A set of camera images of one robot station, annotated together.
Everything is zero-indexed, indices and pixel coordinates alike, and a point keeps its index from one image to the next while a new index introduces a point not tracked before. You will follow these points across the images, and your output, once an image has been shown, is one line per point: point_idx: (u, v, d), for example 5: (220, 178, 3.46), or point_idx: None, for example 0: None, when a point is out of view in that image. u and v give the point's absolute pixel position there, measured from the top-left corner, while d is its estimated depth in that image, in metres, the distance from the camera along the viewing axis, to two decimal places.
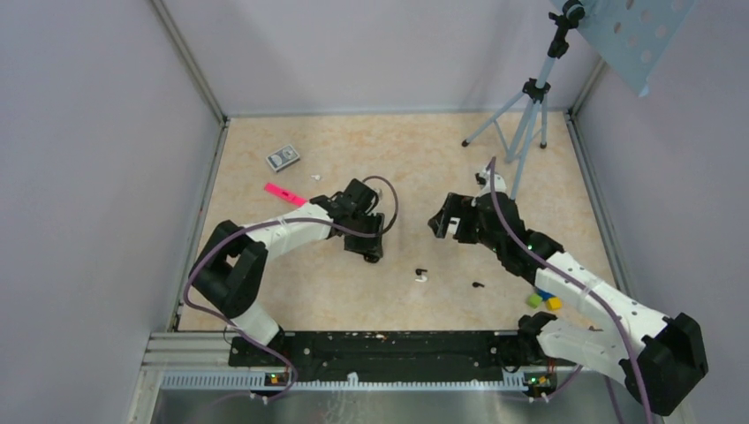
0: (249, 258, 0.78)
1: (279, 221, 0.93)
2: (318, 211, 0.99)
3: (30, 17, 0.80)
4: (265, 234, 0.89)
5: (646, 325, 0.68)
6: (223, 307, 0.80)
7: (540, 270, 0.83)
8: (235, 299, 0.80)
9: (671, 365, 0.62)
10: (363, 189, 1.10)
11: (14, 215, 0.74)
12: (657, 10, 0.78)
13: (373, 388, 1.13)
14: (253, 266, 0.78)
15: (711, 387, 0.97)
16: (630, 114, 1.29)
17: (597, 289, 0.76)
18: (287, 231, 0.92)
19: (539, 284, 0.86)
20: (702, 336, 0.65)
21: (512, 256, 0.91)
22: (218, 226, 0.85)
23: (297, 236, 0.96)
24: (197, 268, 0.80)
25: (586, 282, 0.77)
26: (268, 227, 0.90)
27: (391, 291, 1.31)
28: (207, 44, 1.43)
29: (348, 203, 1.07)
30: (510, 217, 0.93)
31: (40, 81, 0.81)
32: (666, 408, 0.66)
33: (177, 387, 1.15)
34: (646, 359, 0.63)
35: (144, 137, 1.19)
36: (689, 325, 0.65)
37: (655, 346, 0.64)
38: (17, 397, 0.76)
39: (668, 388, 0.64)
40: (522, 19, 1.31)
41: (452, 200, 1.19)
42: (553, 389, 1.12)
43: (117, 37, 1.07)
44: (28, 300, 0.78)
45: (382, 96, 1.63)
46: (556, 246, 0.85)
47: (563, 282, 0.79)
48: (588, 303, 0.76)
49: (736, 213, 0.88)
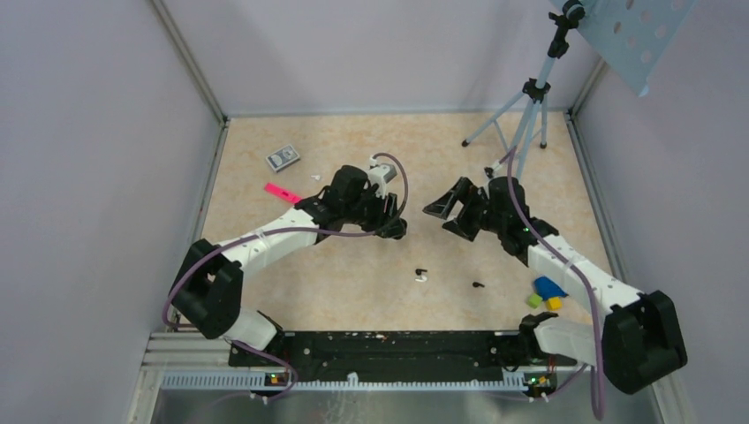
0: (223, 279, 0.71)
1: (257, 235, 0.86)
2: (302, 218, 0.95)
3: (30, 16, 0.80)
4: (241, 252, 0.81)
5: (618, 297, 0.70)
6: (203, 332, 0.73)
7: (533, 248, 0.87)
8: (215, 321, 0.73)
9: (636, 333, 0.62)
10: (350, 180, 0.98)
11: (14, 215, 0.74)
12: (657, 11, 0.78)
13: (373, 388, 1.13)
14: (228, 286, 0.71)
15: (711, 387, 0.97)
16: (630, 113, 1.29)
17: (579, 263, 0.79)
18: (267, 246, 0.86)
19: (532, 264, 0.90)
20: (677, 315, 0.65)
21: (510, 237, 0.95)
22: (192, 246, 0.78)
23: (278, 246, 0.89)
24: (173, 291, 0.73)
25: (570, 257, 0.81)
26: (245, 242, 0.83)
27: (390, 291, 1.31)
28: (207, 44, 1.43)
29: (337, 196, 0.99)
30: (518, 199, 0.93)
31: (39, 82, 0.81)
32: (631, 387, 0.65)
33: (177, 387, 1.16)
34: (610, 322, 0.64)
35: (144, 137, 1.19)
36: (662, 301, 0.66)
37: (624, 313, 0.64)
38: (17, 397, 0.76)
39: (635, 359, 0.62)
40: (522, 19, 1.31)
41: (463, 183, 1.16)
42: (553, 389, 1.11)
43: (117, 37, 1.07)
44: (28, 300, 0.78)
45: (382, 96, 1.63)
46: (552, 229, 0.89)
47: (551, 258, 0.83)
48: (569, 276, 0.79)
49: (736, 213, 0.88)
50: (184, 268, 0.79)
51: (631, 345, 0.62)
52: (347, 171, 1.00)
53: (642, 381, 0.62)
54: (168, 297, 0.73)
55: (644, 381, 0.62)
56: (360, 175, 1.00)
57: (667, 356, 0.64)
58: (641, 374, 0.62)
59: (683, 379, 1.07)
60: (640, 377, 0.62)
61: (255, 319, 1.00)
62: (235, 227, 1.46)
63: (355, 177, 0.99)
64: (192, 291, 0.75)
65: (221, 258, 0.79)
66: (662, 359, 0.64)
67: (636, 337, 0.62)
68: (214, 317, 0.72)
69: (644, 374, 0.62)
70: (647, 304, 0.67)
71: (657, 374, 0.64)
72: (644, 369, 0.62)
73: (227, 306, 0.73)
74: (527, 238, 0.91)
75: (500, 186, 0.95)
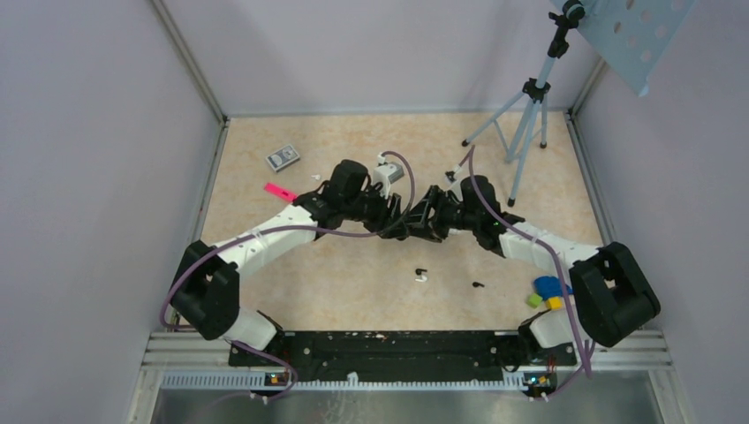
0: (221, 281, 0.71)
1: (253, 235, 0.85)
2: (300, 215, 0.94)
3: (30, 18, 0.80)
4: (238, 252, 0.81)
5: (579, 253, 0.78)
6: (202, 333, 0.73)
7: (503, 237, 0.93)
8: (214, 321, 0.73)
9: (599, 281, 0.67)
10: (349, 176, 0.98)
11: (14, 216, 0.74)
12: (657, 11, 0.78)
13: (372, 388, 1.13)
14: (225, 287, 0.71)
15: (712, 389, 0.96)
16: (630, 113, 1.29)
17: (545, 237, 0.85)
18: (263, 244, 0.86)
19: (507, 254, 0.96)
20: (633, 261, 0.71)
21: (485, 232, 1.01)
22: (187, 248, 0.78)
23: (275, 246, 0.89)
24: (171, 292, 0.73)
25: (534, 233, 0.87)
26: (242, 243, 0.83)
27: (390, 291, 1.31)
28: (207, 43, 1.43)
29: (337, 193, 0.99)
30: (487, 197, 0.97)
31: (39, 82, 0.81)
32: (611, 342, 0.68)
33: (177, 387, 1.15)
34: (575, 275, 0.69)
35: (144, 137, 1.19)
36: (621, 252, 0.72)
37: (586, 264, 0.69)
38: (17, 397, 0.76)
39: (607, 308, 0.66)
40: (523, 19, 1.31)
41: (433, 191, 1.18)
42: (553, 389, 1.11)
43: (117, 36, 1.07)
44: (28, 301, 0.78)
45: (382, 95, 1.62)
46: (518, 217, 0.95)
47: (519, 239, 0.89)
48: (536, 249, 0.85)
49: (737, 214, 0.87)
50: (181, 269, 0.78)
51: (599, 295, 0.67)
52: (346, 165, 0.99)
53: (619, 330, 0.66)
54: (167, 298, 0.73)
55: (621, 329, 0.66)
56: (359, 170, 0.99)
57: (639, 304, 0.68)
58: (617, 323, 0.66)
59: (684, 379, 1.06)
60: (617, 327, 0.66)
61: (256, 319, 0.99)
62: (235, 227, 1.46)
63: (356, 172, 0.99)
64: (191, 292, 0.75)
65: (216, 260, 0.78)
66: (635, 307, 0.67)
67: (601, 286, 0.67)
68: (213, 317, 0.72)
69: (619, 322, 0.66)
70: (609, 255, 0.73)
71: (634, 322, 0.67)
72: (618, 318, 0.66)
73: (226, 306, 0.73)
74: (499, 230, 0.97)
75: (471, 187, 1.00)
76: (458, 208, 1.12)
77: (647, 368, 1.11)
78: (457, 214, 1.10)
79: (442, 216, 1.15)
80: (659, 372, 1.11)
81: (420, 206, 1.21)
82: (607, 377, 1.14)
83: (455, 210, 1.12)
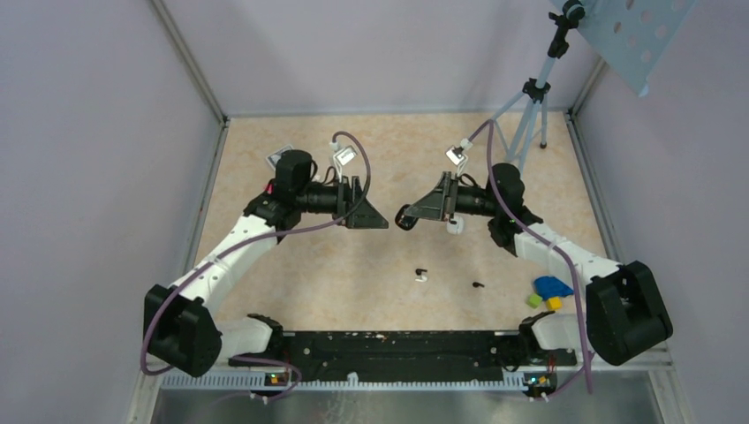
0: (191, 320, 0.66)
1: (212, 261, 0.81)
2: (253, 225, 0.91)
3: (31, 18, 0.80)
4: (200, 285, 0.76)
5: (598, 268, 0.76)
6: (190, 374, 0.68)
7: (518, 236, 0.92)
8: (200, 359, 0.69)
9: (614, 300, 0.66)
10: (294, 166, 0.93)
11: (16, 216, 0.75)
12: (658, 11, 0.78)
13: (372, 388, 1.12)
14: (198, 324, 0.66)
15: (714, 389, 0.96)
16: (631, 113, 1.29)
17: (562, 244, 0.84)
18: (224, 268, 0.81)
19: (519, 253, 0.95)
20: (654, 282, 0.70)
21: (500, 228, 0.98)
22: (147, 294, 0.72)
23: (238, 265, 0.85)
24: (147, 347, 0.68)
25: (552, 239, 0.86)
26: (201, 274, 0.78)
27: (390, 291, 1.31)
28: (207, 45, 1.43)
29: (290, 187, 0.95)
30: (507, 195, 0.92)
31: (38, 83, 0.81)
32: (620, 362, 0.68)
33: (177, 387, 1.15)
34: (592, 291, 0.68)
35: (143, 137, 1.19)
36: (640, 271, 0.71)
37: (604, 282, 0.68)
38: (17, 396, 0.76)
39: (618, 327, 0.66)
40: (523, 19, 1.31)
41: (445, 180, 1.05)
42: (554, 389, 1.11)
43: (116, 36, 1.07)
44: (29, 300, 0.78)
45: (382, 95, 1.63)
46: (536, 218, 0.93)
47: (535, 243, 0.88)
48: (553, 256, 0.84)
49: (737, 214, 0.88)
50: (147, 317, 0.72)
51: (611, 312, 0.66)
52: (287, 157, 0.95)
53: (628, 351, 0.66)
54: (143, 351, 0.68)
55: (630, 349, 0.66)
56: (302, 159, 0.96)
57: (652, 326, 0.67)
58: (627, 343, 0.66)
59: (684, 379, 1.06)
60: (626, 346, 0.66)
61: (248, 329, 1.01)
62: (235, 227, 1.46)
63: (301, 162, 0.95)
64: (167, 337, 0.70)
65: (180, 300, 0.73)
66: (646, 329, 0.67)
67: (615, 306, 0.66)
68: (198, 357, 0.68)
69: (629, 343, 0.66)
70: (628, 274, 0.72)
71: (643, 344, 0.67)
72: (629, 337, 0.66)
73: (207, 344, 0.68)
74: (513, 229, 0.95)
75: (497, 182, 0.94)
76: (475, 194, 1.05)
77: (647, 368, 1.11)
78: (476, 201, 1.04)
79: (457, 207, 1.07)
80: (659, 371, 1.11)
81: (431, 197, 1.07)
82: (606, 377, 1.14)
83: (473, 198, 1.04)
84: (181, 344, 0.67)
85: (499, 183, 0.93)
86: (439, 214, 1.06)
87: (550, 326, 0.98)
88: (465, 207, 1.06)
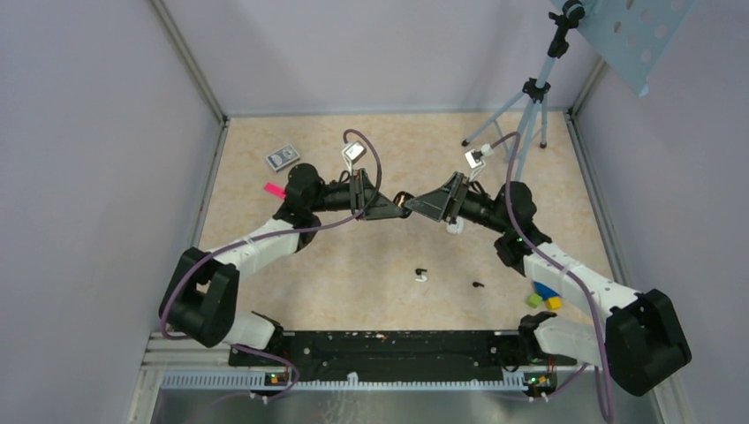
0: (222, 281, 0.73)
1: (245, 240, 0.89)
2: (282, 224, 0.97)
3: (29, 18, 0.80)
4: (232, 255, 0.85)
5: (616, 299, 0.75)
6: (202, 340, 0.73)
7: (528, 257, 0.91)
8: (213, 328, 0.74)
9: (635, 334, 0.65)
10: (301, 191, 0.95)
11: (14, 218, 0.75)
12: (658, 11, 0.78)
13: (373, 388, 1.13)
14: (228, 284, 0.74)
15: (714, 390, 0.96)
16: (631, 112, 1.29)
17: (575, 269, 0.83)
18: (256, 249, 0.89)
19: (529, 274, 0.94)
20: (675, 311, 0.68)
21: (507, 246, 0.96)
22: (181, 255, 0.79)
23: (266, 253, 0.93)
24: (168, 304, 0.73)
25: (564, 263, 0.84)
26: (235, 247, 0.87)
27: (390, 291, 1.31)
28: (206, 45, 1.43)
29: (305, 206, 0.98)
30: (517, 214, 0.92)
31: (36, 83, 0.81)
32: (641, 390, 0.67)
33: (177, 387, 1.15)
34: (612, 324, 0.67)
35: (143, 139, 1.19)
36: (661, 300, 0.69)
37: (624, 314, 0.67)
38: (16, 396, 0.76)
39: (639, 359, 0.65)
40: (523, 19, 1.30)
41: (457, 179, 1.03)
42: (553, 389, 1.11)
43: (117, 37, 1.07)
44: (28, 301, 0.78)
45: (382, 96, 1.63)
46: (546, 238, 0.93)
47: (546, 266, 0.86)
48: (566, 282, 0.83)
49: (737, 214, 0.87)
50: (176, 276, 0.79)
51: (633, 346, 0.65)
52: (294, 179, 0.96)
53: (648, 381, 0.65)
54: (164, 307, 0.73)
55: (650, 379, 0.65)
56: (312, 174, 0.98)
57: (670, 354, 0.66)
58: (648, 374, 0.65)
59: (684, 380, 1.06)
60: (648, 378, 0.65)
61: (253, 322, 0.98)
62: (235, 227, 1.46)
63: (308, 183, 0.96)
64: (185, 302, 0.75)
65: (212, 264, 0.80)
66: (664, 357, 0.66)
67: (638, 338, 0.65)
68: (213, 323, 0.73)
69: (650, 374, 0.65)
70: (646, 303, 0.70)
71: (663, 372, 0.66)
72: (648, 368, 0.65)
73: (224, 313, 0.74)
74: (523, 249, 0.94)
75: (508, 203, 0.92)
76: (482, 204, 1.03)
77: None
78: (481, 211, 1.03)
79: (461, 211, 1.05)
80: None
81: (436, 195, 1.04)
82: None
83: (480, 207, 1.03)
84: (201, 310, 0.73)
85: (514, 205, 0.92)
86: (440, 213, 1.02)
87: (554, 332, 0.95)
88: (470, 211, 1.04)
